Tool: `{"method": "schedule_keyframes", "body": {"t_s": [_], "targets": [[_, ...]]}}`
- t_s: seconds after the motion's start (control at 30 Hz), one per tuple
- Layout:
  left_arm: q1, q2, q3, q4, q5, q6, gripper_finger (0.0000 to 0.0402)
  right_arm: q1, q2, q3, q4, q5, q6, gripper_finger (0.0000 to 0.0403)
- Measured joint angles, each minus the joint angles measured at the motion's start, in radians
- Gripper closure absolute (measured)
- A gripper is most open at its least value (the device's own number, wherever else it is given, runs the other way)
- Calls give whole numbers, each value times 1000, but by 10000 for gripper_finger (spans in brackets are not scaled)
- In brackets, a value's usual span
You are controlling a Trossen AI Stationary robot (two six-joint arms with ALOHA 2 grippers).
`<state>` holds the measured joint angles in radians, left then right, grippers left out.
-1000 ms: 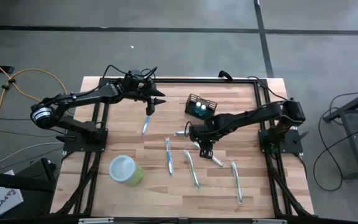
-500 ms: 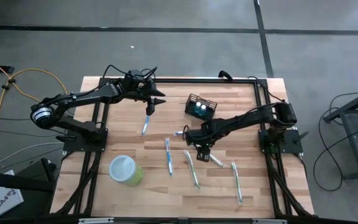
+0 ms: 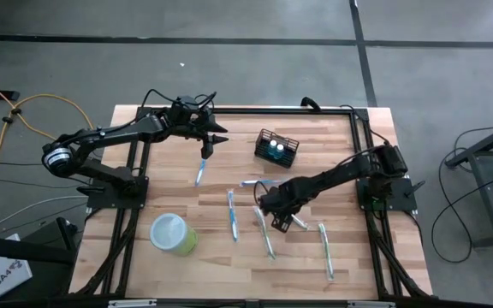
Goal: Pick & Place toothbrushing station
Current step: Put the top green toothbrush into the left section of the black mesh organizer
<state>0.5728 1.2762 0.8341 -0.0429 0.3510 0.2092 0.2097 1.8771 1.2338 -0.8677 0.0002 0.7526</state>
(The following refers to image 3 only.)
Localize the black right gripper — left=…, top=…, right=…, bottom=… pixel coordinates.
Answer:
left=259, top=183, right=306, bottom=234

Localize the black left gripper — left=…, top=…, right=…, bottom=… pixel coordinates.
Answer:
left=169, top=96, right=229, bottom=160

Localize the green toothbrush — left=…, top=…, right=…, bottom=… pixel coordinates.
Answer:
left=291, top=213, right=310, bottom=231
left=252, top=205, right=276, bottom=261
left=317, top=221, right=336, bottom=281

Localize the blue toothbrush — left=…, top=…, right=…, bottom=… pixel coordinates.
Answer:
left=194, top=158, right=208, bottom=187
left=226, top=189, right=241, bottom=243
left=240, top=178, right=282, bottom=187

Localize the green plastic cup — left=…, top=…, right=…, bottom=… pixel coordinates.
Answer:
left=149, top=212, right=199, bottom=258

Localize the black metal side table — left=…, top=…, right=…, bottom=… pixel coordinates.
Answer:
left=443, top=117, right=493, bottom=249

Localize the black floor stand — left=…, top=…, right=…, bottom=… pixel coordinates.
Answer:
left=0, top=216, right=80, bottom=266

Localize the black wire basket caddy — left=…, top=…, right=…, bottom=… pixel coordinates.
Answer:
left=254, top=127, right=300, bottom=169

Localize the black aluminium table frame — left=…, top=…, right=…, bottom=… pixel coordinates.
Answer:
left=68, top=104, right=434, bottom=300

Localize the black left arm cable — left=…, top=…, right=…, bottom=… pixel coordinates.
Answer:
left=141, top=88, right=217, bottom=113

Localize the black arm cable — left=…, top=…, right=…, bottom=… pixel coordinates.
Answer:
left=339, top=104, right=395, bottom=149
left=141, top=88, right=217, bottom=113

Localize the black frame clamp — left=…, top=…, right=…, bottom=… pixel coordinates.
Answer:
left=300, top=97, right=323, bottom=111

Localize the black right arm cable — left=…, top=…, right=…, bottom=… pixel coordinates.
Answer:
left=339, top=104, right=395, bottom=149

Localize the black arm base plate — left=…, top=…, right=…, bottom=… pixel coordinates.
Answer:
left=76, top=175, right=150, bottom=210
left=355, top=177, right=426, bottom=213

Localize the white metal bracket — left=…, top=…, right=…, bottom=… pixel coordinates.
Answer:
left=347, top=300, right=395, bottom=308
left=108, top=299, right=157, bottom=308

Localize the black floor cable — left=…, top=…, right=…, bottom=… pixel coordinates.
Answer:
left=431, top=170, right=493, bottom=264
left=0, top=160, right=46, bottom=167
left=0, top=173, right=90, bottom=189

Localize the yellow extension cord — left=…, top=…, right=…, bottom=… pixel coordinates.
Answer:
left=0, top=93, right=93, bottom=189
left=0, top=72, right=59, bottom=145

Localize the grey floor cable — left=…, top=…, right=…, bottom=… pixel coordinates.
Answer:
left=0, top=195, right=90, bottom=236

